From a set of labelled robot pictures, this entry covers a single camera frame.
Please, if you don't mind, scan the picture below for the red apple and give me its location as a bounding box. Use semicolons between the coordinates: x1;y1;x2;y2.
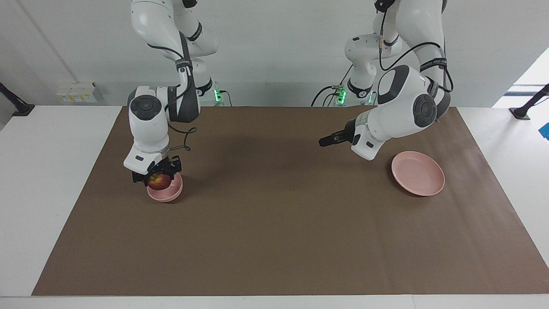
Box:
148;173;172;191

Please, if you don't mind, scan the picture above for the pink bowl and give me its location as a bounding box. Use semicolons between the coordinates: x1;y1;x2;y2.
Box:
147;172;184;203

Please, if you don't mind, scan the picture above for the pink plate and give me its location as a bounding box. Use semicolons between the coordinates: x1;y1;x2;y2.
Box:
391;151;445;197

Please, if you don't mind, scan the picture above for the brown paper mat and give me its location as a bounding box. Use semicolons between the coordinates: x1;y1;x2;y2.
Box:
32;106;549;296

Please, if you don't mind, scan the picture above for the black clamp stand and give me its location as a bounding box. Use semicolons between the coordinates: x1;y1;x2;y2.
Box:
510;84;549;120
0;82;36;117

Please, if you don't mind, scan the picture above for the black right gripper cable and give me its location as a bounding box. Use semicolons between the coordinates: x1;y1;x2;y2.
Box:
147;42;198;152

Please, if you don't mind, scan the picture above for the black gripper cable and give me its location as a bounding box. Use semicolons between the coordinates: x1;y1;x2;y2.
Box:
377;8;455;93
147;42;198;152

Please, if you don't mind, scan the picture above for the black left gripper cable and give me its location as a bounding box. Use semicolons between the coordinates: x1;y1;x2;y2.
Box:
377;8;455;93

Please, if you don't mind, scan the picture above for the white wall socket box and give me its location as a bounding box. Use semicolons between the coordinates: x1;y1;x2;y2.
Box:
57;82;98;103

